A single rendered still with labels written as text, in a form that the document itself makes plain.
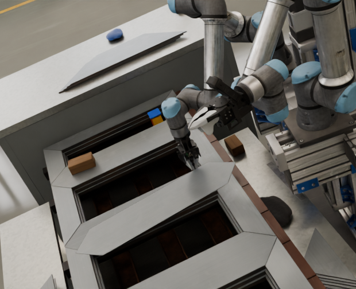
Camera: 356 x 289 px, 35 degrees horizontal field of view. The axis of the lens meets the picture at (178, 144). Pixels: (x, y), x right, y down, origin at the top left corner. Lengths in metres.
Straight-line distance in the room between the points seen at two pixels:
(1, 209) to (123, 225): 2.16
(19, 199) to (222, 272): 2.59
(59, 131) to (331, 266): 1.57
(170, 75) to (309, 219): 1.13
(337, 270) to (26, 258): 1.32
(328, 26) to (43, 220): 1.59
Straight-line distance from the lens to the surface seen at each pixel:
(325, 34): 1.85
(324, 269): 2.10
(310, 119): 2.12
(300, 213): 2.35
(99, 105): 2.95
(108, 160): 2.67
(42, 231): 2.68
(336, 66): 1.91
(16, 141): 2.99
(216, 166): 2.37
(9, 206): 4.33
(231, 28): 2.47
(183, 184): 2.35
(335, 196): 2.75
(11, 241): 2.74
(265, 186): 2.49
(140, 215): 2.30
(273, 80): 1.72
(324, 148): 2.22
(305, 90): 2.04
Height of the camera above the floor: 2.36
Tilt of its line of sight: 36 degrees down
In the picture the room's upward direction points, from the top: 22 degrees counter-clockwise
